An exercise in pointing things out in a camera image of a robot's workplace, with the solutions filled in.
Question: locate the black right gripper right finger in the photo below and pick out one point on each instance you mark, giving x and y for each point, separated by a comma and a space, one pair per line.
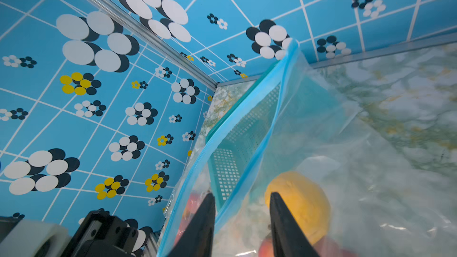
288, 238

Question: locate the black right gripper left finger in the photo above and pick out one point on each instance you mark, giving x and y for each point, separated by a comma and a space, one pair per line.
197, 239

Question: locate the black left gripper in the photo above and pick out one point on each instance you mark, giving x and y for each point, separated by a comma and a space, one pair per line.
101, 234

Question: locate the yellow red peach top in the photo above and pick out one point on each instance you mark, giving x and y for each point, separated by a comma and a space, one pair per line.
305, 200

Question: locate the teal plastic mesh basket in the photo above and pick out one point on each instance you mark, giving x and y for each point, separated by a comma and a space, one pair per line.
283, 119

